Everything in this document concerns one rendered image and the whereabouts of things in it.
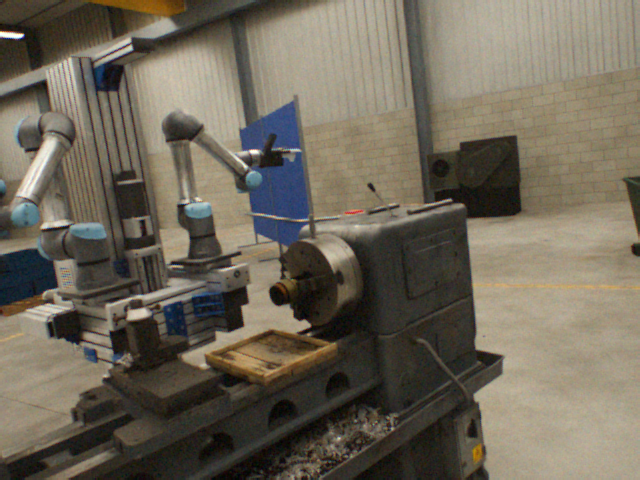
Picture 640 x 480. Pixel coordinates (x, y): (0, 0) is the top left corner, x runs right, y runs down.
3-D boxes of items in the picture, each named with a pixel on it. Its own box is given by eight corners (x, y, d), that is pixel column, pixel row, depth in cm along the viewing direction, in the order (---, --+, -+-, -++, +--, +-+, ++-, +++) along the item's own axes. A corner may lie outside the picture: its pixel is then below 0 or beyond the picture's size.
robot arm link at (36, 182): (94, 123, 194) (40, 234, 169) (71, 127, 198) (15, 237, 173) (72, 100, 185) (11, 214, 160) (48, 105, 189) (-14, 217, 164)
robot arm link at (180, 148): (185, 234, 234) (164, 109, 227) (177, 232, 248) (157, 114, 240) (211, 229, 239) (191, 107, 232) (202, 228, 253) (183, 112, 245)
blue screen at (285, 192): (237, 247, 1066) (219, 130, 1033) (276, 241, 1089) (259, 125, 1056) (291, 284, 676) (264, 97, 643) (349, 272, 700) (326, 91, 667)
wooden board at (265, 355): (274, 337, 203) (272, 327, 202) (338, 354, 176) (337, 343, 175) (205, 364, 183) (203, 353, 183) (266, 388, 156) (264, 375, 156)
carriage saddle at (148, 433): (161, 375, 179) (158, 358, 178) (236, 411, 144) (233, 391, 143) (69, 410, 160) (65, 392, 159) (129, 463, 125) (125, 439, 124)
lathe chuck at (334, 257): (302, 309, 210) (295, 231, 204) (359, 326, 187) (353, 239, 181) (284, 316, 205) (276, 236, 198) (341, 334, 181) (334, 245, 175)
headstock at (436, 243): (394, 283, 260) (385, 204, 255) (480, 292, 225) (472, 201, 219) (303, 318, 222) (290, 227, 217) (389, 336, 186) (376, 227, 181)
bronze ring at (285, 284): (284, 273, 189) (264, 282, 183) (301, 275, 182) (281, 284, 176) (289, 297, 191) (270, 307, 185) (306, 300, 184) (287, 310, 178)
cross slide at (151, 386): (154, 360, 177) (151, 347, 176) (220, 390, 144) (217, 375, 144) (104, 378, 166) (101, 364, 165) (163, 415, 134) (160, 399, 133)
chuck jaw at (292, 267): (306, 278, 195) (290, 253, 199) (312, 270, 191) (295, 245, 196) (283, 285, 188) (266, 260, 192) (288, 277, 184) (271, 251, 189)
